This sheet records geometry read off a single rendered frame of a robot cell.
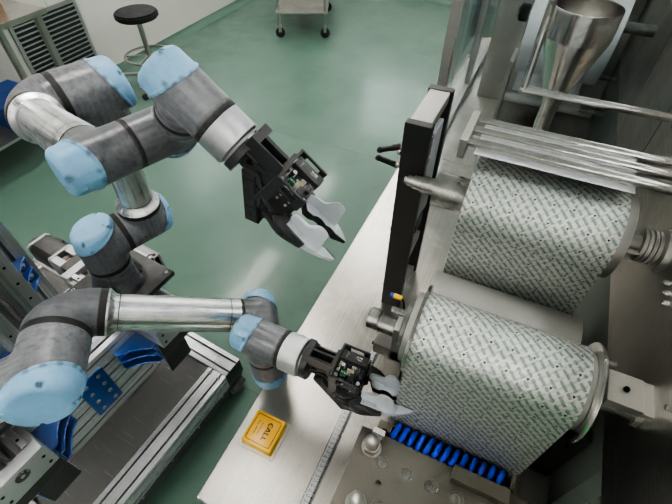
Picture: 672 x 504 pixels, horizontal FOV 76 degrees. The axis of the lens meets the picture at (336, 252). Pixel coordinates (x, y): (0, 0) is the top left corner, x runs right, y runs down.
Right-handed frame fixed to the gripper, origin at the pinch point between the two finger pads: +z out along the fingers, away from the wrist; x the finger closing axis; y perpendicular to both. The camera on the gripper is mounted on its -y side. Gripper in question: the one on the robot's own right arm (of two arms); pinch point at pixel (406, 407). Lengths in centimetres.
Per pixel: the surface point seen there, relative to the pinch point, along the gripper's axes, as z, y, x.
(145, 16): -287, -47, 231
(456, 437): 9.7, -2.4, -0.3
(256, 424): -28.0, -16.6, -9.6
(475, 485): 14.7, -4.2, -5.8
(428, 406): 3.4, 4.6, -0.2
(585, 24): 8, 43, 71
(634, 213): 22.3, 31.3, 29.3
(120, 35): -357, -82, 259
